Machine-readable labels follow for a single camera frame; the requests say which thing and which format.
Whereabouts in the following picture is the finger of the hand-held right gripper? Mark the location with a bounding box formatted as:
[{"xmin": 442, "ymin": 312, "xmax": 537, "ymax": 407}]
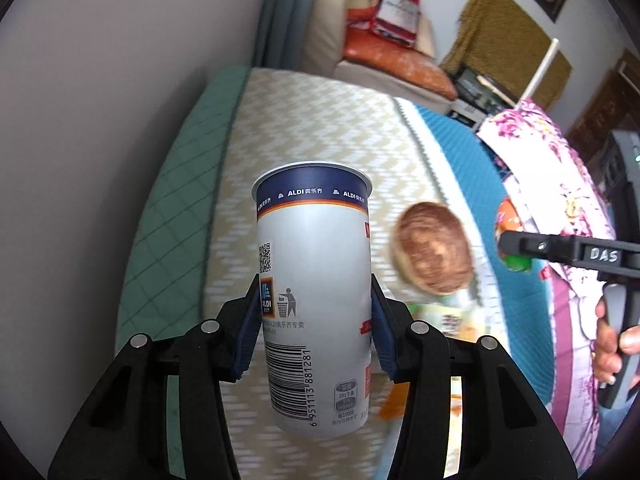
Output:
[{"xmin": 499, "ymin": 230, "xmax": 583, "ymax": 268}]

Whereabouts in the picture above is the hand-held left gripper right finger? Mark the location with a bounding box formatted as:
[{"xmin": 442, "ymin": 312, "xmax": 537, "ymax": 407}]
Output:
[{"xmin": 369, "ymin": 272, "xmax": 578, "ymax": 480}]

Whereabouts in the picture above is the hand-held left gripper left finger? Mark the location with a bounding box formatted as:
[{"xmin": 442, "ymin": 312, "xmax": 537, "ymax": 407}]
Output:
[{"xmin": 47, "ymin": 275, "xmax": 263, "ymax": 480}]

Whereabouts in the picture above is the orange and green snack packet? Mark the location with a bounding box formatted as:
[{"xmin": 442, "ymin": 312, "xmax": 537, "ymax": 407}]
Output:
[{"xmin": 492, "ymin": 197, "xmax": 536, "ymax": 273}]

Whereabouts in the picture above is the white paper cup navy rim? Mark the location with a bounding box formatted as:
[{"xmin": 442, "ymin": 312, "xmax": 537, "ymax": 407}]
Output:
[{"xmin": 251, "ymin": 161, "xmax": 374, "ymax": 442}]

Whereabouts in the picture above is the brown round bread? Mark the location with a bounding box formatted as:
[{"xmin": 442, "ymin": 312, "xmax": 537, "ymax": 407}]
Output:
[{"xmin": 391, "ymin": 202, "xmax": 475, "ymax": 296}]

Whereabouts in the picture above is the person's right hand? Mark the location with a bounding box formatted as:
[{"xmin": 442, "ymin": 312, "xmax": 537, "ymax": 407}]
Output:
[{"xmin": 592, "ymin": 297, "xmax": 640, "ymax": 388}]

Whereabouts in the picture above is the pink floral blanket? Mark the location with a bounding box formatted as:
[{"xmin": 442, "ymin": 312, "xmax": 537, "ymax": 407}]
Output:
[{"xmin": 475, "ymin": 100, "xmax": 640, "ymax": 471}]

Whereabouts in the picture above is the dark wooden cabinet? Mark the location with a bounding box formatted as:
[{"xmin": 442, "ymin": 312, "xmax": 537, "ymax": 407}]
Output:
[{"xmin": 565, "ymin": 47, "xmax": 640, "ymax": 161}]

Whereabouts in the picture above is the white electronic device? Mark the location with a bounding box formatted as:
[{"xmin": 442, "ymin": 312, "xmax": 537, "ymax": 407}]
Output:
[{"xmin": 447, "ymin": 97, "xmax": 488, "ymax": 126}]

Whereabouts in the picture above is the green quilted mattress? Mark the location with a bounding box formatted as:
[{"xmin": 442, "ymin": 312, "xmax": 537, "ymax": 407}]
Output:
[{"xmin": 116, "ymin": 66, "xmax": 251, "ymax": 480}]

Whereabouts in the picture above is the black electronic device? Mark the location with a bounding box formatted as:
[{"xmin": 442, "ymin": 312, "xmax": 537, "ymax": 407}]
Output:
[{"xmin": 452, "ymin": 62, "xmax": 518, "ymax": 111}]

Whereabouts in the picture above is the mustard patterned cloth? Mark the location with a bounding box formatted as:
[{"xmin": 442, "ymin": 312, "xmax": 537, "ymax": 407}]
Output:
[{"xmin": 440, "ymin": 0, "xmax": 573, "ymax": 111}]

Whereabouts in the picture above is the orange seat cushion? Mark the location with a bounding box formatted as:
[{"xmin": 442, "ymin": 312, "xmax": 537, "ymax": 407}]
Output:
[{"xmin": 342, "ymin": 27, "xmax": 458, "ymax": 101}]

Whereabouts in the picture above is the cream pillow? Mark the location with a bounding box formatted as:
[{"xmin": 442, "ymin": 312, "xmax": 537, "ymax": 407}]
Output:
[{"xmin": 417, "ymin": 12, "xmax": 436, "ymax": 56}]

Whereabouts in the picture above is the red gift bag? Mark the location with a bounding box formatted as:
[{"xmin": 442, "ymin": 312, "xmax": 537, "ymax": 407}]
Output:
[{"xmin": 370, "ymin": 0, "xmax": 422, "ymax": 50}]

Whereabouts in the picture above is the cream sofa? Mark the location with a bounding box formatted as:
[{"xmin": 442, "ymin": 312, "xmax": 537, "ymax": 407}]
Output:
[{"xmin": 300, "ymin": 0, "xmax": 458, "ymax": 116}]

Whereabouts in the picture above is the grey blue curtain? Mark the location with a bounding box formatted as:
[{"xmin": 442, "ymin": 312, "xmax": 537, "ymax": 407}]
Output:
[{"xmin": 260, "ymin": 0, "xmax": 326, "ymax": 73}]

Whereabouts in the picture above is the white frame bar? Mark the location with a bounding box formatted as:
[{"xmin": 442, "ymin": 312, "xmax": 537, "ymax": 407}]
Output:
[{"xmin": 520, "ymin": 37, "xmax": 560, "ymax": 106}]

